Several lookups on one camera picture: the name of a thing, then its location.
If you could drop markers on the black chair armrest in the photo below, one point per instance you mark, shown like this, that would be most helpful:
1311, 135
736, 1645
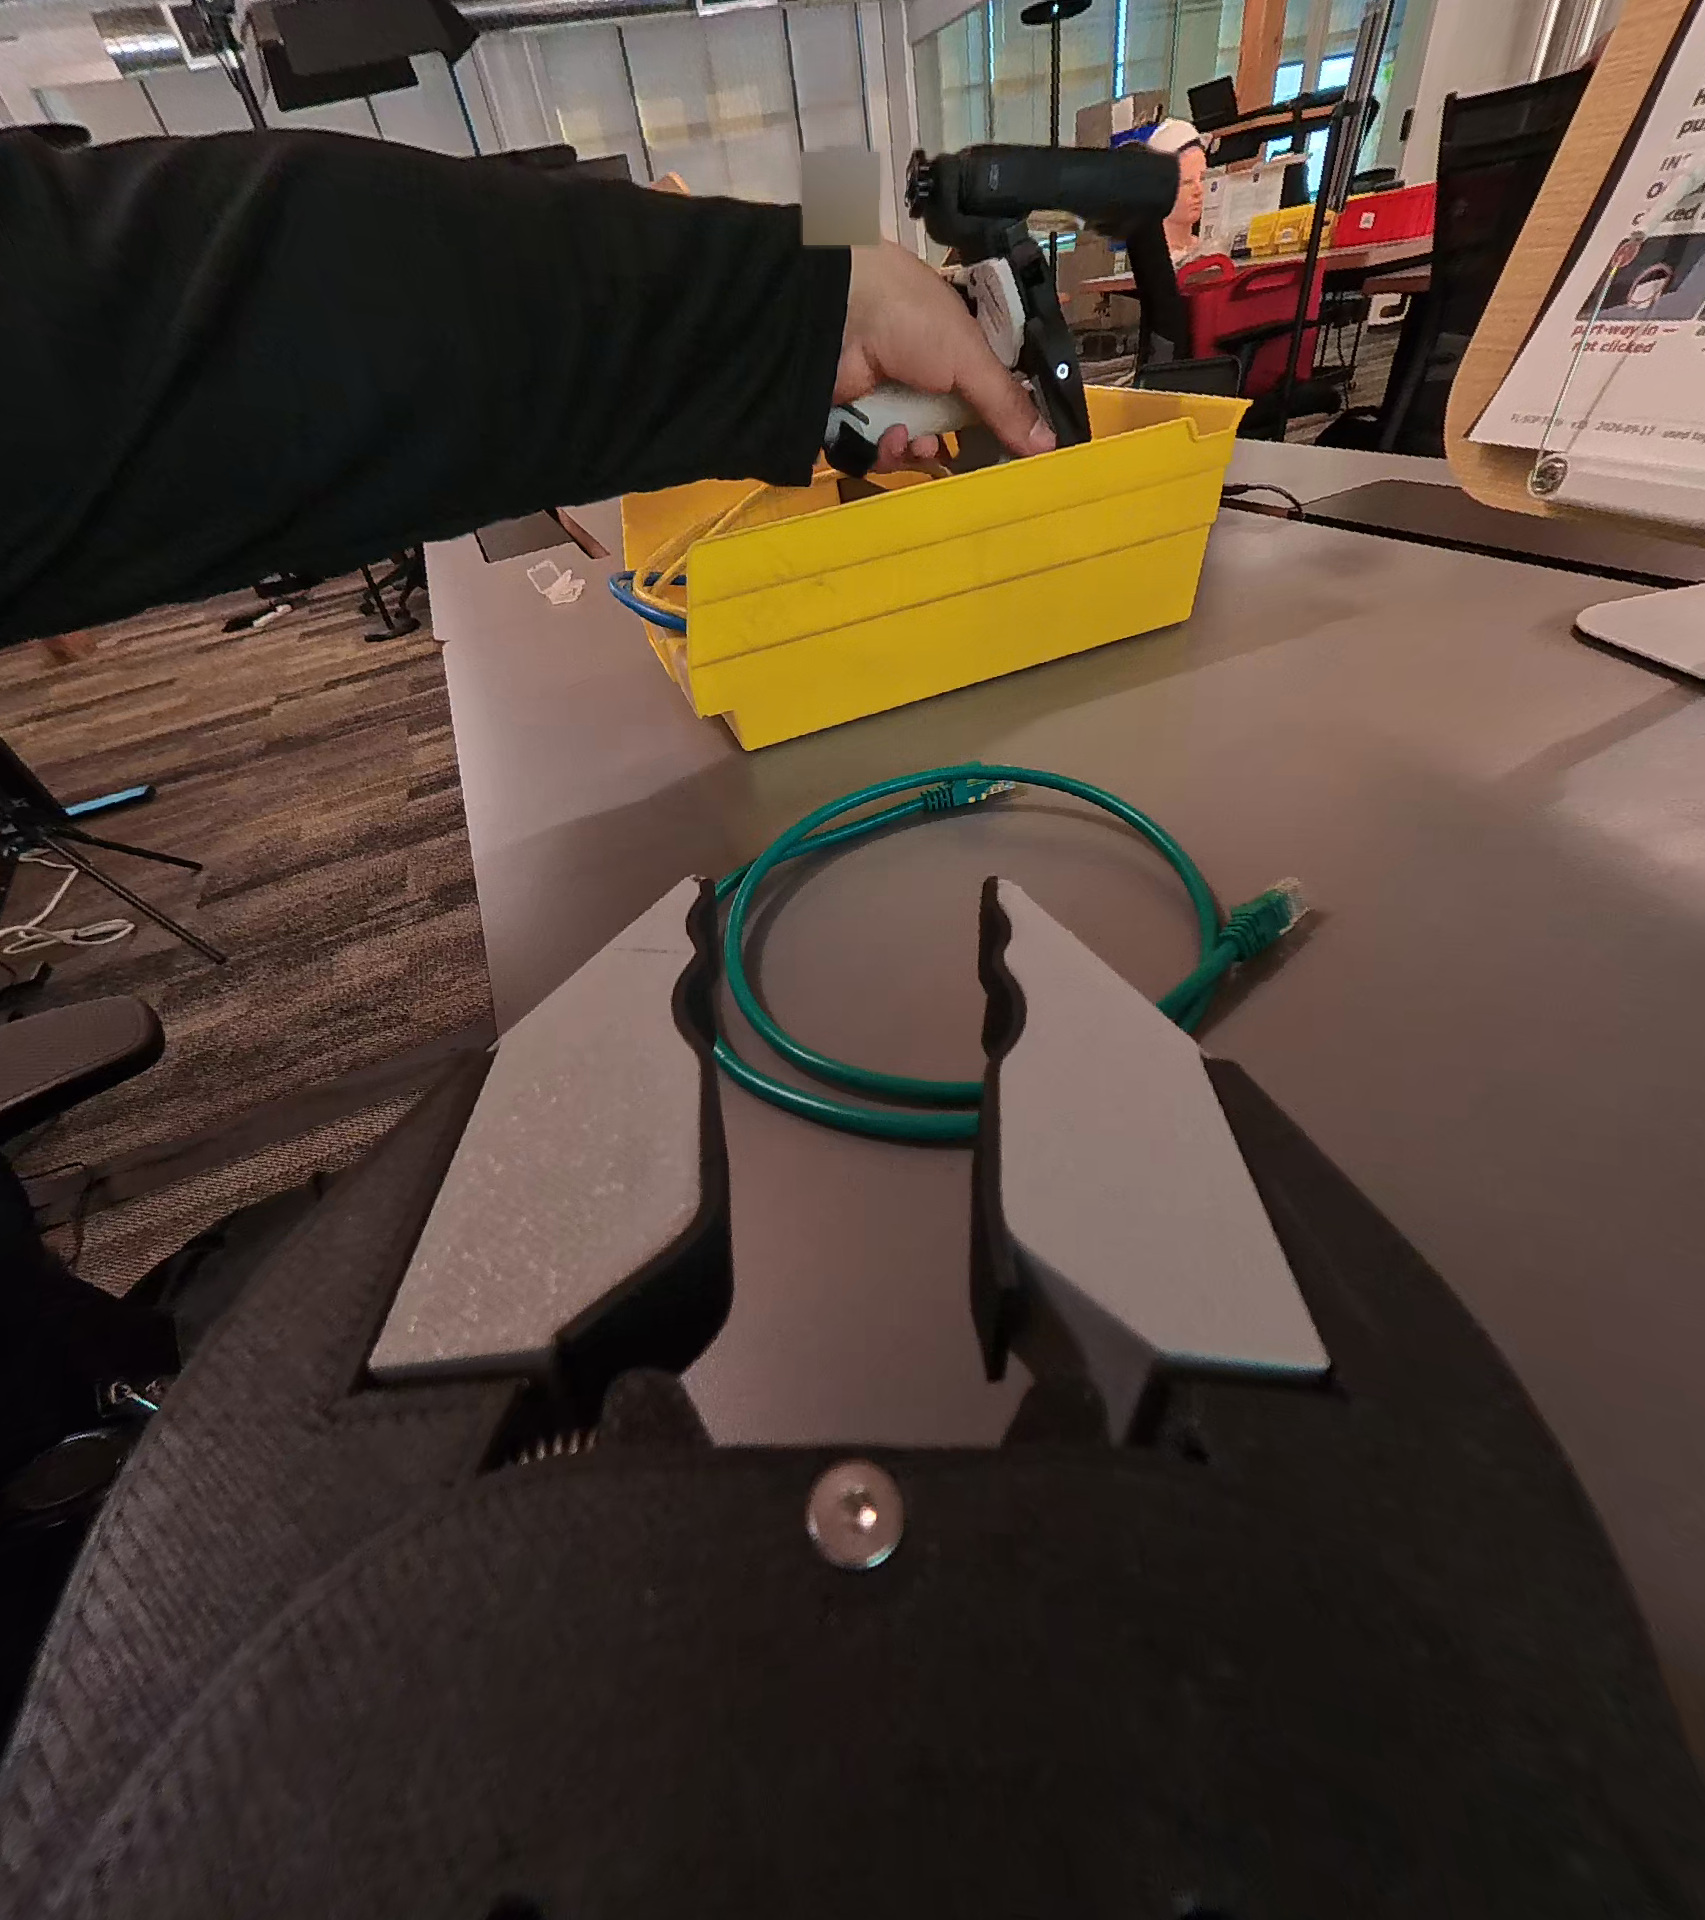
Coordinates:
26, 1058

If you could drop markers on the red storage bin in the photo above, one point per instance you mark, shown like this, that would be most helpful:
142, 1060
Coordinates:
1386, 218

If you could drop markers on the instruction sheet on stand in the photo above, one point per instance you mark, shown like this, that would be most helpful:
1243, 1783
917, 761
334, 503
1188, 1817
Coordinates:
1558, 224

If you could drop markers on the red office chair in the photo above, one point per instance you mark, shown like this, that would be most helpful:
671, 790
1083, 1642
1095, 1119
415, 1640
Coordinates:
1241, 314

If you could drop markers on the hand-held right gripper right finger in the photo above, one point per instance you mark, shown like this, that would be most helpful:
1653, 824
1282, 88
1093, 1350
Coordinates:
1153, 1200

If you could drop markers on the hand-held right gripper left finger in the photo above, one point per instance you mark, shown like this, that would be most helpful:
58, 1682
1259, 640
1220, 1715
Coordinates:
566, 1184

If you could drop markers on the black office chair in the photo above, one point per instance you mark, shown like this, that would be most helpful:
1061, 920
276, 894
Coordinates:
1498, 254

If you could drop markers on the person's left hand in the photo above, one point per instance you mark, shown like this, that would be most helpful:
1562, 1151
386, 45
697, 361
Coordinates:
912, 330

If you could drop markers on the yellow plastic bin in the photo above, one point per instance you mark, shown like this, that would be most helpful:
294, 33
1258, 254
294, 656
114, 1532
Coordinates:
943, 584

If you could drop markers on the black tripod light stand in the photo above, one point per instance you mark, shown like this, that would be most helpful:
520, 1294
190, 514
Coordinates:
26, 841

